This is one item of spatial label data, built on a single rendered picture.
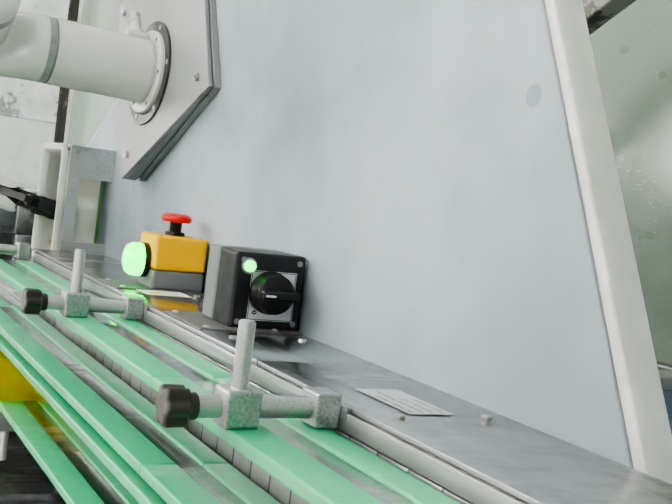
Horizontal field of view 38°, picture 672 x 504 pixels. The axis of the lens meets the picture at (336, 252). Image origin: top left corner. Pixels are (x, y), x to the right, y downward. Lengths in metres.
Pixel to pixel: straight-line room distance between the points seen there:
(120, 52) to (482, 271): 0.82
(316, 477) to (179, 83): 0.92
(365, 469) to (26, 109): 4.82
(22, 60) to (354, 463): 0.94
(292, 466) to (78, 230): 1.20
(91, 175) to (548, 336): 1.16
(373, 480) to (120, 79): 0.97
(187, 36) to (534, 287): 0.81
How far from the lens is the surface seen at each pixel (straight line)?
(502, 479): 0.58
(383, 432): 0.66
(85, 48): 1.46
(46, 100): 5.39
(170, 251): 1.28
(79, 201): 1.76
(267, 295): 0.99
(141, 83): 1.49
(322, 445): 0.67
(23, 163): 5.36
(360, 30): 1.02
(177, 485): 0.80
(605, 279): 0.69
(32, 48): 1.44
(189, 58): 1.41
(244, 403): 0.68
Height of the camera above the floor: 1.23
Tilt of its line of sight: 29 degrees down
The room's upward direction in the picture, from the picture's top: 84 degrees counter-clockwise
